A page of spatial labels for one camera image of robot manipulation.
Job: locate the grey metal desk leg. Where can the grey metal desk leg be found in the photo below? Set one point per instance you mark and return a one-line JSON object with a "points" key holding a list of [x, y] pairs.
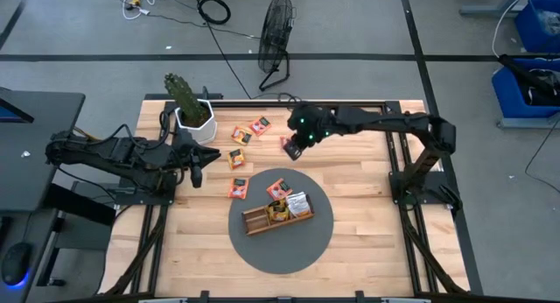
{"points": [[485, 9]]}

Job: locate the white hexagonal planter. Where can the white hexagonal planter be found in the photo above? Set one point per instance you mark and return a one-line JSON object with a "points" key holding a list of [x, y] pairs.
{"points": [[205, 132]]}

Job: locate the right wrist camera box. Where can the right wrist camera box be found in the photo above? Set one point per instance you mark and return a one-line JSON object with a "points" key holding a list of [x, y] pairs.
{"points": [[294, 150]]}

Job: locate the green cactus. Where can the green cactus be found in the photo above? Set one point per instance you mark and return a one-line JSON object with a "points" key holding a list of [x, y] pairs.
{"points": [[186, 97]]}

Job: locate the black table clamp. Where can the black table clamp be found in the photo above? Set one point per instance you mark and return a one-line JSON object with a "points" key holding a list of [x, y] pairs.
{"points": [[205, 297], [360, 297]]}

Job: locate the black desk leg frame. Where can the black desk leg frame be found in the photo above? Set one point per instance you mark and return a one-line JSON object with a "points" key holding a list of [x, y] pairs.
{"points": [[79, 206]]}

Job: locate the black floor fan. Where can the black floor fan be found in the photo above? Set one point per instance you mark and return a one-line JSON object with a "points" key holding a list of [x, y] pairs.
{"points": [[275, 31]]}

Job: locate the blue storage bin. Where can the blue storage bin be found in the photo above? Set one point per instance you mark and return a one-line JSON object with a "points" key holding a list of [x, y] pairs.
{"points": [[529, 36], [507, 97]]}

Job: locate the grey metal base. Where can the grey metal base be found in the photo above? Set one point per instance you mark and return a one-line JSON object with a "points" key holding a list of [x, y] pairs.
{"points": [[525, 122]]}

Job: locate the wooden tea organiser box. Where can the wooden tea organiser box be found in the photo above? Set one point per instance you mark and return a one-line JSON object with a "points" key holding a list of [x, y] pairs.
{"points": [[256, 223]]}

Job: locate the white tea bag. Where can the white tea bag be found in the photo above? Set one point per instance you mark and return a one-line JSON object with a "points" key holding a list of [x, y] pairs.
{"points": [[302, 209], [294, 196]]}

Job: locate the black monitor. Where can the black monitor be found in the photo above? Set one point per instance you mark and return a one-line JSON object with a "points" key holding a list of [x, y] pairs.
{"points": [[11, 112]]}

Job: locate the orange peach tea bag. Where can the orange peach tea bag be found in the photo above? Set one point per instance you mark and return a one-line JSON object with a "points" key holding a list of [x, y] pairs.
{"points": [[260, 126], [279, 189], [238, 188]]}

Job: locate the small white scrap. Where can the small white scrap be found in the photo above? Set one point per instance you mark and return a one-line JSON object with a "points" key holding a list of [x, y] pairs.
{"points": [[25, 154]]}

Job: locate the black folded tripod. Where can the black folded tripod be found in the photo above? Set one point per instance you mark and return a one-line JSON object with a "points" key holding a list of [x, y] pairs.
{"points": [[525, 75]]}

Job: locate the black desk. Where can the black desk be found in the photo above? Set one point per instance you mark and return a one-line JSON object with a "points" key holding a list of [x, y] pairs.
{"points": [[44, 163]]}

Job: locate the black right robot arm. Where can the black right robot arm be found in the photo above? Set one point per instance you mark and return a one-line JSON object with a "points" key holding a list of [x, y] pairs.
{"points": [[385, 122]]}

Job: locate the black computer mouse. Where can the black computer mouse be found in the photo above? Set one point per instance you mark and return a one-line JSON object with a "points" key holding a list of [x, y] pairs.
{"points": [[15, 261]]}

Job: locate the round grey woven placemat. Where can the round grey woven placemat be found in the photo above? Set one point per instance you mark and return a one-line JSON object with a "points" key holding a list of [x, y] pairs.
{"points": [[284, 255]]}

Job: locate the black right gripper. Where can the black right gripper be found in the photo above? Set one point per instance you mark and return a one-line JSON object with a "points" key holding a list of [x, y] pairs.
{"points": [[302, 125]]}

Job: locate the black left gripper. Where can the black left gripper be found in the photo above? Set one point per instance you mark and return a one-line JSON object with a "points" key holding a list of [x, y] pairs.
{"points": [[184, 158]]}

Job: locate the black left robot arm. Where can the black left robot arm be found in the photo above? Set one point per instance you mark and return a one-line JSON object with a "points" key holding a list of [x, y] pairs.
{"points": [[122, 154]]}

